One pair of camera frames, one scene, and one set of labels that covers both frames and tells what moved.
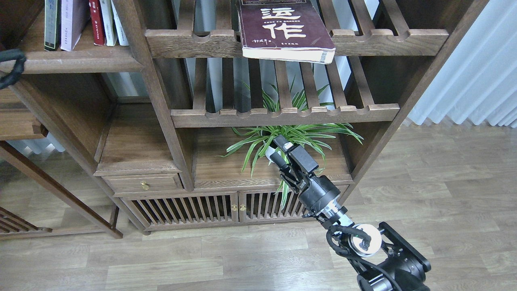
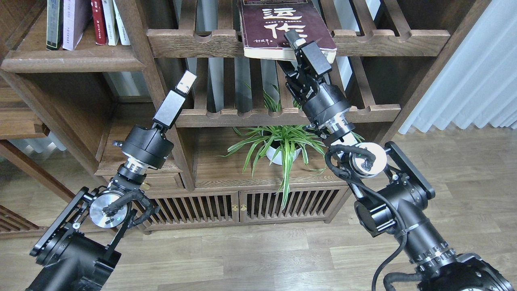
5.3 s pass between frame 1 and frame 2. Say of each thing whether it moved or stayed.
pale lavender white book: stayed
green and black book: stayed
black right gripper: moved
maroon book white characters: stayed
